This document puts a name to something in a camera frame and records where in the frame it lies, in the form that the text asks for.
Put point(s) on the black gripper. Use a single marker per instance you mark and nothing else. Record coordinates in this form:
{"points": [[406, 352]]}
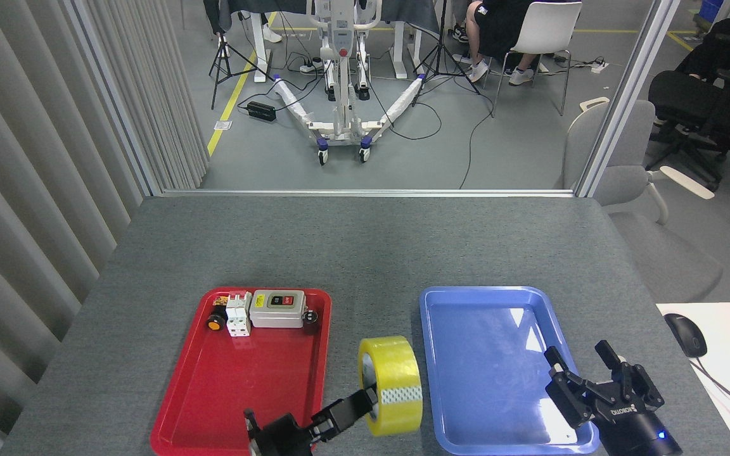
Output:
{"points": [[637, 430], [282, 437]]}

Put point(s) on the yellow tape roll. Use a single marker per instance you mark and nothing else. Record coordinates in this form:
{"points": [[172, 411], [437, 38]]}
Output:
{"points": [[393, 367]]}

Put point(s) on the black computer mouse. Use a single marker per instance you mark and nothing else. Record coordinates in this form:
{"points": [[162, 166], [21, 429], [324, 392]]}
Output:
{"points": [[686, 334]]}

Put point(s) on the red plastic tray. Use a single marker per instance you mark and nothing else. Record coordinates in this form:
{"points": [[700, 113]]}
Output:
{"points": [[244, 380]]}

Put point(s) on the blue plastic tray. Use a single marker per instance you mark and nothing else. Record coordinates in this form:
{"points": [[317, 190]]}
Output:
{"points": [[479, 354]]}

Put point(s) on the white circuit breaker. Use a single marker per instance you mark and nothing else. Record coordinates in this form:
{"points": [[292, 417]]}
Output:
{"points": [[238, 316]]}

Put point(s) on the grey office chair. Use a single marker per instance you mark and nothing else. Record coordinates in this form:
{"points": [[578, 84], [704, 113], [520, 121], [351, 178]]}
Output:
{"points": [[656, 247]]}

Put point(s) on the yellow push button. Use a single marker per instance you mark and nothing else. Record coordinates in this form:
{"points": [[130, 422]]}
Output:
{"points": [[215, 323]]}

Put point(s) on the small orange black part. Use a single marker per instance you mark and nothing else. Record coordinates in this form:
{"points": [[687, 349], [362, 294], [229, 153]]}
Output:
{"points": [[220, 299]]}

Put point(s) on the black office chair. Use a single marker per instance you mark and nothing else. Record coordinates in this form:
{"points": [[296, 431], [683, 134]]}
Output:
{"points": [[688, 104]]}

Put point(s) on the white wheeled stand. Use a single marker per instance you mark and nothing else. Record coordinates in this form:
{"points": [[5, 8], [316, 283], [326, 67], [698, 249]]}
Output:
{"points": [[343, 114]]}

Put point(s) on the black power adapter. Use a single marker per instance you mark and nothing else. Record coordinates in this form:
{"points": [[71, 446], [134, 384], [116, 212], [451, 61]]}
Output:
{"points": [[261, 111]]}

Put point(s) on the white power strip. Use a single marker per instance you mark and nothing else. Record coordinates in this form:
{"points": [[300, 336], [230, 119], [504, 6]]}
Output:
{"points": [[599, 66]]}

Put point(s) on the white chair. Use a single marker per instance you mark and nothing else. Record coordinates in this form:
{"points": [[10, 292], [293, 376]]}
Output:
{"points": [[552, 25]]}

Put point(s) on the black tripod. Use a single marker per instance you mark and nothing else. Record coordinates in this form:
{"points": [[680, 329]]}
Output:
{"points": [[442, 57], [224, 60]]}

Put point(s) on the blue storage bin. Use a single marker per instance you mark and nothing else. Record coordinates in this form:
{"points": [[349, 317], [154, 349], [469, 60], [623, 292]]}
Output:
{"points": [[711, 9]]}

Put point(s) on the grey vertical blinds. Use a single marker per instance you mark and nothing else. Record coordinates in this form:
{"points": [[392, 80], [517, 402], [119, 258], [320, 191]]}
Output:
{"points": [[23, 158]]}

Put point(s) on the black round knob switch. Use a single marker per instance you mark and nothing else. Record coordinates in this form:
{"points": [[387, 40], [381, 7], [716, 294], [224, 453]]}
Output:
{"points": [[310, 323]]}

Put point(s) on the grey switch box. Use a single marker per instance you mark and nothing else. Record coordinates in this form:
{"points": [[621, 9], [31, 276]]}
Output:
{"points": [[276, 315]]}

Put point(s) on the silver frame rail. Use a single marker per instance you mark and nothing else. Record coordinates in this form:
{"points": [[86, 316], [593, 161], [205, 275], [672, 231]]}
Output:
{"points": [[365, 192]]}

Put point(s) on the silver frame post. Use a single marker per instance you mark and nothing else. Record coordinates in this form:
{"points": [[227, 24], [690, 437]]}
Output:
{"points": [[625, 95]]}

